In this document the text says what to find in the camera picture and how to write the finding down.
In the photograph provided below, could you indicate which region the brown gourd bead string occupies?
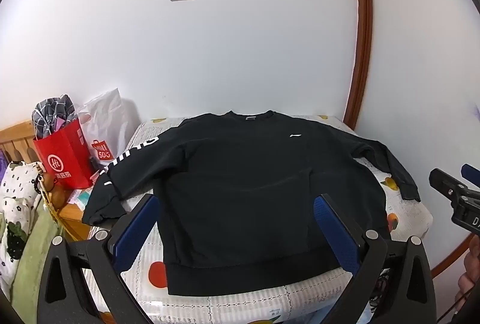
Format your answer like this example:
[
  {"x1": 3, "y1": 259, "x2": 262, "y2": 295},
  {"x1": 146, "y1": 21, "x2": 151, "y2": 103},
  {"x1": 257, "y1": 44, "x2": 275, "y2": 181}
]
[{"x1": 32, "y1": 163, "x2": 67, "y2": 213}]

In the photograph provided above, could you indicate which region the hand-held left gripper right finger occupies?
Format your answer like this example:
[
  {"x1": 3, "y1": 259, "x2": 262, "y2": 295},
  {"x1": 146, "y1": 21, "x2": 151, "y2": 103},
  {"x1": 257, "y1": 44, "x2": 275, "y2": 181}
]
[{"x1": 312, "y1": 193, "x2": 438, "y2": 324}]

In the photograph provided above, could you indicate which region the white floral bedding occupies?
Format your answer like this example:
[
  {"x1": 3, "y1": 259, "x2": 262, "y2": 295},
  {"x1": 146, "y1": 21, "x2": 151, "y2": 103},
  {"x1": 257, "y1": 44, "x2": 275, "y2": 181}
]
[{"x1": 0, "y1": 161, "x2": 47, "y2": 296}]

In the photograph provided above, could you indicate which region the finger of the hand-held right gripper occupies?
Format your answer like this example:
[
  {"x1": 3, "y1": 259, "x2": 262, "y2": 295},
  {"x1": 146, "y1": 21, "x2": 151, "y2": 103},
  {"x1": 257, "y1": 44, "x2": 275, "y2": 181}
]
[
  {"x1": 428, "y1": 167, "x2": 480, "y2": 203},
  {"x1": 460, "y1": 163, "x2": 480, "y2": 190}
]

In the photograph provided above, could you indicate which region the black cable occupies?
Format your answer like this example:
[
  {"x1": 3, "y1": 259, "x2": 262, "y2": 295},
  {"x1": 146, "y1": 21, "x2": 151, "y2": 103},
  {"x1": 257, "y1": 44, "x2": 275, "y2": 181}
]
[{"x1": 438, "y1": 284, "x2": 474, "y2": 324}]

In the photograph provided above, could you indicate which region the wooden headboard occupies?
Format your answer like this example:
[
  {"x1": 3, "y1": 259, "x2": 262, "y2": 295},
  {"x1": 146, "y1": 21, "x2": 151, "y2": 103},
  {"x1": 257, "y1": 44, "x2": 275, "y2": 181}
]
[{"x1": 0, "y1": 119, "x2": 38, "y2": 164}]

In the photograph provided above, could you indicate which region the green blanket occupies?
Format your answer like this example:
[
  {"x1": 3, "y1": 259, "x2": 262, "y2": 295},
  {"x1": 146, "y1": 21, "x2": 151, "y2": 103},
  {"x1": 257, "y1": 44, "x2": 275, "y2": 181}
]
[{"x1": 0, "y1": 194, "x2": 65, "y2": 308}]

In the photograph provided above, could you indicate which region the black sweatshirt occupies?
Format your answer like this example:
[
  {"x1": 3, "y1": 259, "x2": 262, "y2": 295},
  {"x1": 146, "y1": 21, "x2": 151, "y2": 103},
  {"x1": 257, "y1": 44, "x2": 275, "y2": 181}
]
[{"x1": 82, "y1": 110, "x2": 421, "y2": 297}]

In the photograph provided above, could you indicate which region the grey plaid cloth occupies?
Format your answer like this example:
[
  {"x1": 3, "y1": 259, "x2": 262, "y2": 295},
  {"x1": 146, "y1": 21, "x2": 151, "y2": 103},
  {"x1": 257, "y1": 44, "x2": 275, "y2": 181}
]
[{"x1": 32, "y1": 94, "x2": 79, "y2": 141}]

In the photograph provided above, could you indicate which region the white plastic bag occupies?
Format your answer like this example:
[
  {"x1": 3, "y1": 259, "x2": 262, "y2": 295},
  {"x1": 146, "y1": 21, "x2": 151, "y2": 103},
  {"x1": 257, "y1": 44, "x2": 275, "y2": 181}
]
[{"x1": 77, "y1": 88, "x2": 133, "y2": 173}]

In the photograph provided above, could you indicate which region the person's right hand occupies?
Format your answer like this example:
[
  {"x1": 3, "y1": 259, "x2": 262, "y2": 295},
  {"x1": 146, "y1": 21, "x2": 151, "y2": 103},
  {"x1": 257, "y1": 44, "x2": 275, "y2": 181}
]
[{"x1": 457, "y1": 236, "x2": 480, "y2": 295}]

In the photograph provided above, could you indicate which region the fruit print tablecloth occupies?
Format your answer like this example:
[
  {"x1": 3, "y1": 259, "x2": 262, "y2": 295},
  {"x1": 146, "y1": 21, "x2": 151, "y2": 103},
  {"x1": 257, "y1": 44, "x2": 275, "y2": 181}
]
[{"x1": 82, "y1": 115, "x2": 436, "y2": 324}]

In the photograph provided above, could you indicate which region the wooden nightstand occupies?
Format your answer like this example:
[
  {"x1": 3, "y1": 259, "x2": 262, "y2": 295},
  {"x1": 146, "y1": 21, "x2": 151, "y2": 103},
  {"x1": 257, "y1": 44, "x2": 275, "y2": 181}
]
[{"x1": 56, "y1": 189, "x2": 95, "y2": 248}]

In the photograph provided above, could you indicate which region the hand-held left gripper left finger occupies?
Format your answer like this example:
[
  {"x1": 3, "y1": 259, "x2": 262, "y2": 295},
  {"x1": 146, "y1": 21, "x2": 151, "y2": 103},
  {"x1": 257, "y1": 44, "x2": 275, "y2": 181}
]
[{"x1": 37, "y1": 193, "x2": 161, "y2": 324}]

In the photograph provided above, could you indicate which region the red paper bag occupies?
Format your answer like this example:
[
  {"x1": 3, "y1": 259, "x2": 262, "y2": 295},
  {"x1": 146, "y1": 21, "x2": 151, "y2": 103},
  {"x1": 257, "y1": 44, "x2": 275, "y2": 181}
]
[{"x1": 33, "y1": 119, "x2": 97, "y2": 191}]

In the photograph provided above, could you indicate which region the brown wooden door frame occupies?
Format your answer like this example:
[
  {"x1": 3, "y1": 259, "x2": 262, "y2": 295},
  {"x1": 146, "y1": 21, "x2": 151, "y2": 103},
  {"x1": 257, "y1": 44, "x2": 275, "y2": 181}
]
[{"x1": 343, "y1": 0, "x2": 376, "y2": 131}]

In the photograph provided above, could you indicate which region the brown wooden baseboard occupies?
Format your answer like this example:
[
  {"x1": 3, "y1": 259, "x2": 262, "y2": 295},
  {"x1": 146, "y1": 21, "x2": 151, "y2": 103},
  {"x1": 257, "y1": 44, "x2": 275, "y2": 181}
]
[{"x1": 430, "y1": 228, "x2": 472, "y2": 279}]

